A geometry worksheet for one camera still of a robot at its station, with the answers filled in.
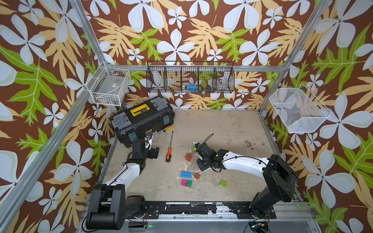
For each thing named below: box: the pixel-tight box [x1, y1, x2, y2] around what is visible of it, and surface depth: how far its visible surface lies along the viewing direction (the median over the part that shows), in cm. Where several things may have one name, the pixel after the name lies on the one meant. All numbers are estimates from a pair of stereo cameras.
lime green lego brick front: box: [220, 179, 228, 188], surface depth 84 cm
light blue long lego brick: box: [180, 170, 193, 179], surface depth 88 cm
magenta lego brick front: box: [181, 179, 188, 187], surface depth 84 cm
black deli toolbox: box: [110, 96, 175, 148], surface depth 97 cm
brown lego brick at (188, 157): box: [185, 153, 193, 162], surface depth 93 cm
